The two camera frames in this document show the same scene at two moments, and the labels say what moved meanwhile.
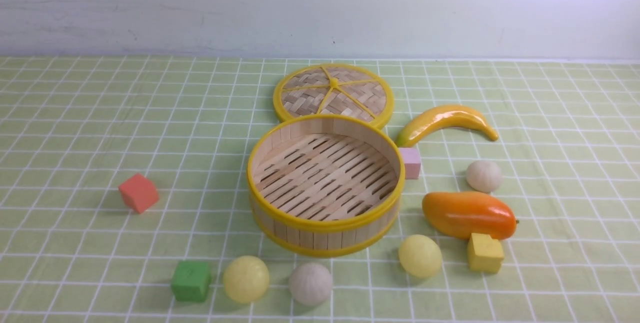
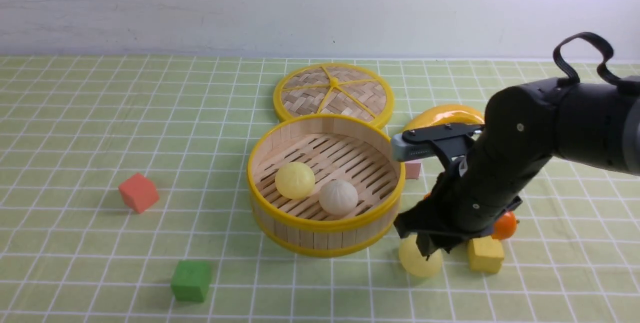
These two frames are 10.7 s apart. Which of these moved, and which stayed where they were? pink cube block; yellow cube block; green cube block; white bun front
Moved: white bun front
Stayed: green cube block; pink cube block; yellow cube block
